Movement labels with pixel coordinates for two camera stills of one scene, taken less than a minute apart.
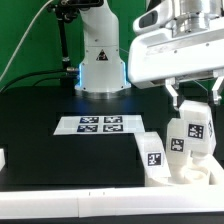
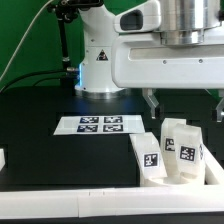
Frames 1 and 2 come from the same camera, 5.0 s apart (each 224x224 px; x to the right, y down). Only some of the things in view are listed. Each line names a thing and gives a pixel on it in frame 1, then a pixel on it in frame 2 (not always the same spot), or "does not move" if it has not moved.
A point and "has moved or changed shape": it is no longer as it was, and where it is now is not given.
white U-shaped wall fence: (112, 202) does not move
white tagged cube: (200, 132) → (190, 152)
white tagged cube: (177, 148) has moved or changed shape
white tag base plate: (99, 124) does not move
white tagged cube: (152, 155) has moved or changed shape
